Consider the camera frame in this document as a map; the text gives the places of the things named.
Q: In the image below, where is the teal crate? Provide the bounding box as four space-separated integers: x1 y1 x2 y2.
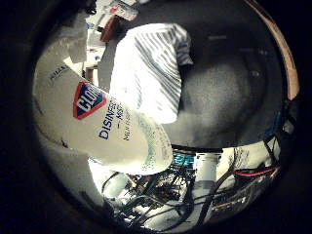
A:
173 152 196 169

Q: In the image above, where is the red cable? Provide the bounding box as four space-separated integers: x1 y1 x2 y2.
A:
233 166 281 178

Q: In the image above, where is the wooden desk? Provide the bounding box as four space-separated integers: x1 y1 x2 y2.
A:
245 0 300 101

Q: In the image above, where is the brown wooden box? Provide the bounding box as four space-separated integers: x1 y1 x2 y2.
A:
99 16 119 43

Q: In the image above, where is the white box red label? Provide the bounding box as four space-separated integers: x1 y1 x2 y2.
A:
106 0 139 21

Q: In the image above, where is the white Clorox spray bottle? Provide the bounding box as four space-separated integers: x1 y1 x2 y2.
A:
32 63 176 176

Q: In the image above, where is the white striped cloth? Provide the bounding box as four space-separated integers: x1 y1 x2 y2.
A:
108 22 195 126

